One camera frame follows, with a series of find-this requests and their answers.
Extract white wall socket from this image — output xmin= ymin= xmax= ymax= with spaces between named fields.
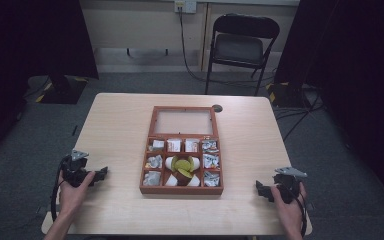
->
xmin=174 ymin=0 xmax=198 ymax=15

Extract blue printed foil packet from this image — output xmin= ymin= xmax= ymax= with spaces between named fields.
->
xmin=202 ymin=153 xmax=221 ymax=170
xmin=201 ymin=139 xmax=219 ymax=154
xmin=203 ymin=170 xmax=221 ymax=188

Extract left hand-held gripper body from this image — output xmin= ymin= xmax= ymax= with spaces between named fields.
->
xmin=61 ymin=149 xmax=93 ymax=188

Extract dark curtain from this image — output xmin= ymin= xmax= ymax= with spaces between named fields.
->
xmin=0 ymin=0 xmax=100 ymax=168
xmin=274 ymin=0 xmax=384 ymax=204

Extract black stand base striped tape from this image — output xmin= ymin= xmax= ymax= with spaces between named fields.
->
xmin=265 ymin=81 xmax=312 ymax=109
xmin=34 ymin=75 xmax=90 ymax=105

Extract person's right hand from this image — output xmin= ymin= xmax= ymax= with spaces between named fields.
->
xmin=269 ymin=182 xmax=308 ymax=231

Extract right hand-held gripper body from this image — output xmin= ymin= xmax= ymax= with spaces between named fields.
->
xmin=273 ymin=166 xmax=308 ymax=204

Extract black floor cables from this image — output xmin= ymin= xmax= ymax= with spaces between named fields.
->
xmin=274 ymin=87 xmax=326 ymax=142

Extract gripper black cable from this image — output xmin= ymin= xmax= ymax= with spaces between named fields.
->
xmin=50 ymin=156 xmax=69 ymax=223
xmin=279 ymin=184 xmax=309 ymax=238

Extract person's left hand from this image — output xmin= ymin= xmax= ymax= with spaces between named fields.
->
xmin=58 ymin=170 xmax=96 ymax=216

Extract wooden wall strip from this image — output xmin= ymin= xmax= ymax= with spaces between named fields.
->
xmin=199 ymin=2 xmax=212 ymax=72

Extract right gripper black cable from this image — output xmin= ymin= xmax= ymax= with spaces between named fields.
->
xmin=279 ymin=184 xmax=309 ymax=238

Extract grey foil packet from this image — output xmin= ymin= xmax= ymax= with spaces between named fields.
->
xmin=145 ymin=154 xmax=164 ymax=170
xmin=148 ymin=139 xmax=166 ymax=153
xmin=142 ymin=170 xmax=162 ymax=187

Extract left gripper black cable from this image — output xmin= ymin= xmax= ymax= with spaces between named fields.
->
xmin=50 ymin=156 xmax=69 ymax=223

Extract black folding chair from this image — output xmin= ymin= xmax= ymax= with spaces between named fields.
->
xmin=204 ymin=13 xmax=281 ymax=97

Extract brown wooden compartment box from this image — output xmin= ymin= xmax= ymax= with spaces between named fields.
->
xmin=139 ymin=105 xmax=225 ymax=196

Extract white orange packet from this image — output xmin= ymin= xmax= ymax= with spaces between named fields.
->
xmin=166 ymin=138 xmax=182 ymax=153
xmin=184 ymin=138 xmax=200 ymax=153

